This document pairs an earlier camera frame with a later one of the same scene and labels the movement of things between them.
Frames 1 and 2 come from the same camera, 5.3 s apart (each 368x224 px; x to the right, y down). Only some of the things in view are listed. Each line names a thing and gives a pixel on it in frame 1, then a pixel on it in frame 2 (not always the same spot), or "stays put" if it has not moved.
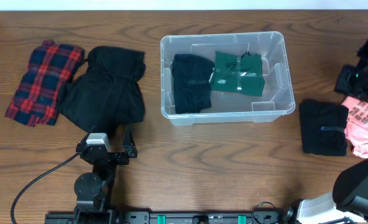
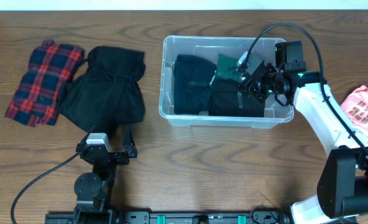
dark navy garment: [191, 74] stays put
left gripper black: [129, 153] stays put
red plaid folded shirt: [34, 102] stays put
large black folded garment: [108, 94] stays put
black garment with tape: [323, 125] to [228, 98]
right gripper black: [343, 84] to [254, 89]
